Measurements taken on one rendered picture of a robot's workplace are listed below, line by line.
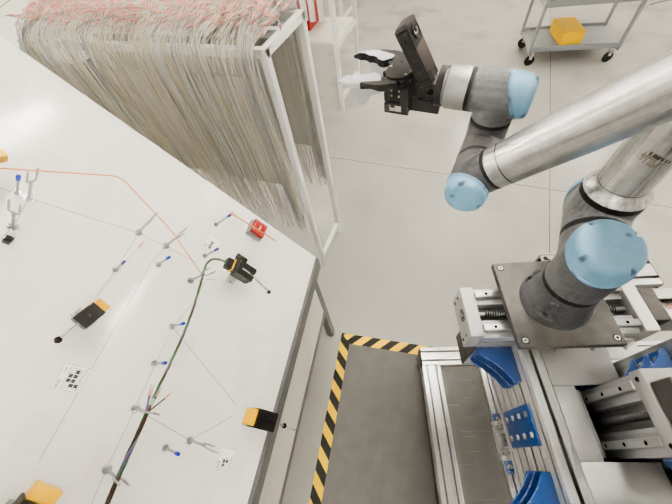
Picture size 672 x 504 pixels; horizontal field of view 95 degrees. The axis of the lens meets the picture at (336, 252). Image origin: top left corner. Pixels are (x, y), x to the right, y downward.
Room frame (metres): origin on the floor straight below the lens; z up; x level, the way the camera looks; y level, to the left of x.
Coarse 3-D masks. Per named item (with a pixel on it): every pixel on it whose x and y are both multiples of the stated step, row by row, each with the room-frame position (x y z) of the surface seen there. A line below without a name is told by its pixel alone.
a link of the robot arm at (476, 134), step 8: (472, 120) 0.51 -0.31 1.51; (472, 128) 0.50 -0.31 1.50; (480, 128) 0.48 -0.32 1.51; (488, 128) 0.47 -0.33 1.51; (496, 128) 0.47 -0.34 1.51; (504, 128) 0.47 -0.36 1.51; (472, 136) 0.49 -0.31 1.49; (480, 136) 0.47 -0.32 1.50; (488, 136) 0.47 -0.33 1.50; (496, 136) 0.47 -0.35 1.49; (504, 136) 0.47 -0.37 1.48; (464, 144) 0.48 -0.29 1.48; (472, 144) 0.46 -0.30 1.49; (480, 144) 0.45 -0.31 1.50; (488, 144) 0.45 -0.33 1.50
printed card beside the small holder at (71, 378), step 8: (64, 368) 0.27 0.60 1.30; (72, 368) 0.27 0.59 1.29; (80, 368) 0.27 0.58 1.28; (88, 368) 0.27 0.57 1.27; (64, 376) 0.25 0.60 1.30; (72, 376) 0.25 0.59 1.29; (80, 376) 0.25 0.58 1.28; (56, 384) 0.24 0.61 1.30; (64, 384) 0.24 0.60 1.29; (72, 384) 0.24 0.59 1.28; (80, 384) 0.24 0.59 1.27
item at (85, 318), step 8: (96, 304) 0.37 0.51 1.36; (80, 312) 0.35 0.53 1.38; (88, 312) 0.35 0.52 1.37; (96, 312) 0.35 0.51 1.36; (104, 312) 0.35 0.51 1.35; (72, 320) 0.34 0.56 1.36; (80, 320) 0.33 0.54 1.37; (88, 320) 0.33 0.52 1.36; (96, 320) 0.34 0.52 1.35; (72, 328) 0.32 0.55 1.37; (88, 328) 0.35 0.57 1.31; (64, 336) 0.31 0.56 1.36
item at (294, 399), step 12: (312, 300) 0.63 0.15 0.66; (312, 312) 0.60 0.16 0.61; (312, 324) 0.56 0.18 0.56; (312, 336) 0.53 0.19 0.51; (300, 348) 0.43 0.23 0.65; (312, 348) 0.49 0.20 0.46; (300, 360) 0.40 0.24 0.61; (300, 372) 0.36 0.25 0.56; (300, 384) 0.33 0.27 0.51; (288, 396) 0.26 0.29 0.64; (300, 396) 0.29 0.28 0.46; (288, 408) 0.23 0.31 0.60; (300, 408) 0.25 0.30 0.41; (288, 420) 0.19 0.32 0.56
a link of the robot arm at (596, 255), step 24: (600, 216) 0.31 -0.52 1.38; (576, 240) 0.27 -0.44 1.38; (600, 240) 0.26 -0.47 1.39; (624, 240) 0.24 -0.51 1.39; (552, 264) 0.27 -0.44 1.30; (576, 264) 0.23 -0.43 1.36; (600, 264) 0.21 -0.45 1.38; (624, 264) 0.20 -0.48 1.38; (552, 288) 0.23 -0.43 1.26; (576, 288) 0.21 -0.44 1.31; (600, 288) 0.19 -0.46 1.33
